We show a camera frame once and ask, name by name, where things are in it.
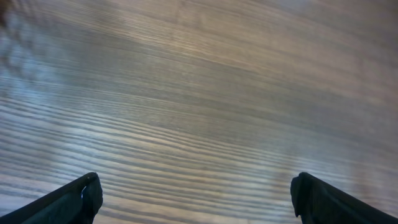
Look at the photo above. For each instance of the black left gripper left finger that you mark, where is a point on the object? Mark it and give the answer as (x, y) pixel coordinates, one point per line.
(76, 202)

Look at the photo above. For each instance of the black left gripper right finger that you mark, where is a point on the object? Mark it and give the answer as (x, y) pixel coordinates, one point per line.
(317, 202)

